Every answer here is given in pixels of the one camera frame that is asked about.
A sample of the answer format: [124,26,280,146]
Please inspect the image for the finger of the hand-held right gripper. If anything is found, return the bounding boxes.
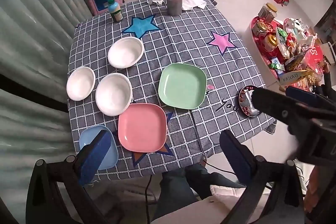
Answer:
[251,88,316,133]
[286,70,336,110]

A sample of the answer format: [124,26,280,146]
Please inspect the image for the white cloth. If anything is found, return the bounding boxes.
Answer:
[182,0,207,11]

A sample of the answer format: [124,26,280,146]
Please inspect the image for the small white bowl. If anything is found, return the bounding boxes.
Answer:
[66,66,96,101]

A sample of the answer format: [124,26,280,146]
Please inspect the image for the grey checked tablecloth with stars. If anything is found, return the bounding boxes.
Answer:
[68,0,276,181]

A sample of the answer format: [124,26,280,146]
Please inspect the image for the pink square plate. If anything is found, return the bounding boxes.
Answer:
[118,103,168,153]

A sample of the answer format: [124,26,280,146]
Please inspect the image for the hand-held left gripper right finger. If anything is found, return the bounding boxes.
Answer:
[219,131,309,224]

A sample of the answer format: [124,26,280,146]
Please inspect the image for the pile of snack packets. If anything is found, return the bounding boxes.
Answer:
[273,18,329,88]

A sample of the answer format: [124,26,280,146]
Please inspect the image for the green square plate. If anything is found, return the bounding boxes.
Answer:
[158,63,207,110]

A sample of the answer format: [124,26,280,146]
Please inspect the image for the green-capped bottle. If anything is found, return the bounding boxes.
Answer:
[108,0,123,22]

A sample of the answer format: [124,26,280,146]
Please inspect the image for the red round tray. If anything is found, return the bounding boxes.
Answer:
[249,16,326,89]

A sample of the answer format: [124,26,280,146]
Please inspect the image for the grey cup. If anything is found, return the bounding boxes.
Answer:
[165,0,183,16]

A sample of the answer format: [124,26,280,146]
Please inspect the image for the grey-green curtain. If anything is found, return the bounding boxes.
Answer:
[0,0,93,214]

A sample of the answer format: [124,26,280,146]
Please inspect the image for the metal dish of red beans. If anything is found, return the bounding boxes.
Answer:
[238,85,263,118]

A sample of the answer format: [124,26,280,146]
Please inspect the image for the black cable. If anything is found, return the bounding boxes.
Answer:
[143,174,159,224]
[201,160,238,176]

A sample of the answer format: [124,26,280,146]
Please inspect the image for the white seat cushion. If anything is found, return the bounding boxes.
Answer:
[155,185,263,224]

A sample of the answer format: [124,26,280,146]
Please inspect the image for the blue square plate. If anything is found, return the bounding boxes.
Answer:
[79,125,118,170]

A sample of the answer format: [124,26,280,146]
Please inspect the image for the gold-lidded glass jar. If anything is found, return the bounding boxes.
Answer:
[258,3,278,23]
[253,22,269,37]
[265,34,279,53]

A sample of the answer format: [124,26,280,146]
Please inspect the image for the person's blue jeans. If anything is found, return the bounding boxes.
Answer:
[154,164,248,220]

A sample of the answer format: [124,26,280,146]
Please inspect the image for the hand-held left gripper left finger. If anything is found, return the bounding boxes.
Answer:
[26,131,113,224]

